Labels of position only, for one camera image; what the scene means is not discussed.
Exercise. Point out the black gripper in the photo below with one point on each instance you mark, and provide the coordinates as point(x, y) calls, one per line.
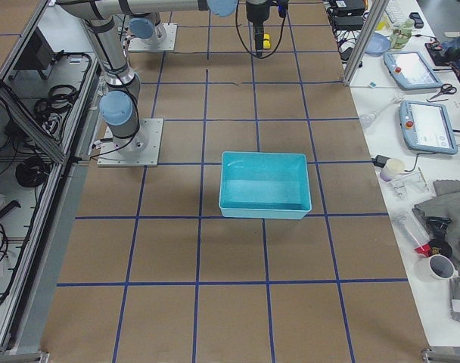
point(256, 13)

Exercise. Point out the yellow beetle toy car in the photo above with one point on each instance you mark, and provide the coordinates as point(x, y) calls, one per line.
point(267, 41)

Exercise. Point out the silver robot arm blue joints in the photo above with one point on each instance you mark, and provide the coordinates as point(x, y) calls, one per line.
point(119, 107)

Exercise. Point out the light blue plate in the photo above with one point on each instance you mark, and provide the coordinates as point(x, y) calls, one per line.
point(378, 45)

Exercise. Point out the green tape rolls stack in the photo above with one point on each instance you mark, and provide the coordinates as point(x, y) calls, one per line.
point(401, 34)

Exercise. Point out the far teach pendant tablet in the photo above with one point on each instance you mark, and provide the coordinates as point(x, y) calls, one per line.
point(411, 71)

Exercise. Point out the teach pendant tablet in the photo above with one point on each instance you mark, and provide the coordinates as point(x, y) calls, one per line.
point(427, 127)
point(411, 71)

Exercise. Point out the turquoise plastic bin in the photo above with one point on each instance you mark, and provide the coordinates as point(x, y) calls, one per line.
point(264, 185)

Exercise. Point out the near teach pendant tablet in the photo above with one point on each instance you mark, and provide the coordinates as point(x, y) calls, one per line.
point(427, 127)

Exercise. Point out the white purple cup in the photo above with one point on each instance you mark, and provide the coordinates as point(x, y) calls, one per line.
point(391, 169)

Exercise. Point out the black monitor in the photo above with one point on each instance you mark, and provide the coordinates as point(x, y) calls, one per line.
point(37, 55)

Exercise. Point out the grey cloth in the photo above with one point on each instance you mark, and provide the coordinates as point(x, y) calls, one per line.
point(446, 204)

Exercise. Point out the red black tool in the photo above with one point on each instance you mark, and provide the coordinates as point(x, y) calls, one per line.
point(435, 237)

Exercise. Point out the white mug dark interior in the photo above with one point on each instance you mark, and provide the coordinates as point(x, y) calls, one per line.
point(435, 268)

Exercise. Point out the aluminium frame post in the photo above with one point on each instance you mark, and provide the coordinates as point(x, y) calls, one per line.
point(374, 16)

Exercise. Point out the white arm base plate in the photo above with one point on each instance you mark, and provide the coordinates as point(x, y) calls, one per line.
point(142, 151)

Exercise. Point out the black handled scissors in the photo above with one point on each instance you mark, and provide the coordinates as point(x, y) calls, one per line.
point(446, 89)

